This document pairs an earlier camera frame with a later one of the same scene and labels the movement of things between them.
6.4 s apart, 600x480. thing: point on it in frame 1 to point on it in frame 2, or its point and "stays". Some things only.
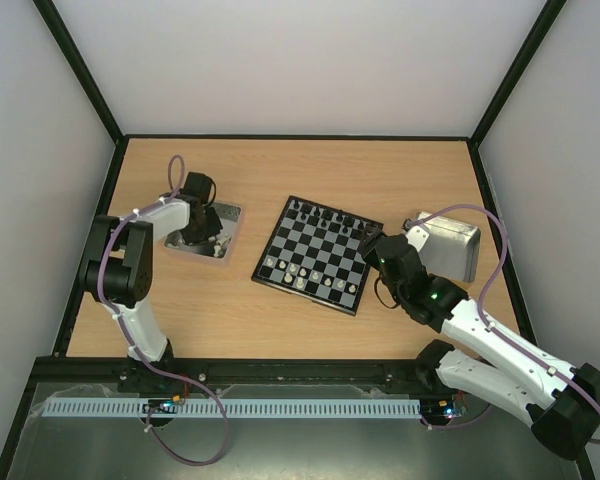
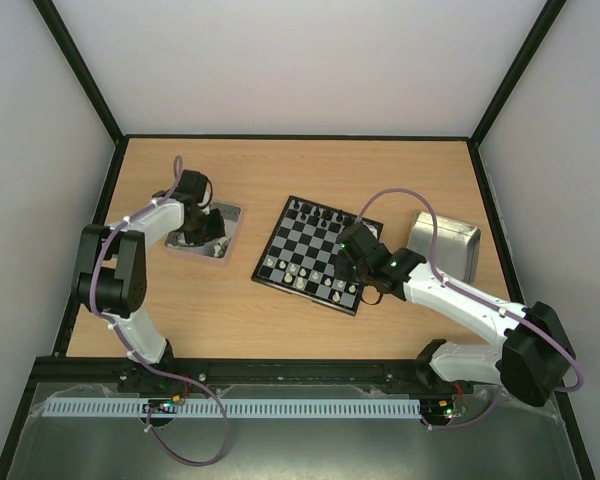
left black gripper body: (201, 231) stays
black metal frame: (111, 170) stays
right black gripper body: (373, 244) to (348, 257)
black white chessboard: (314, 253) stays
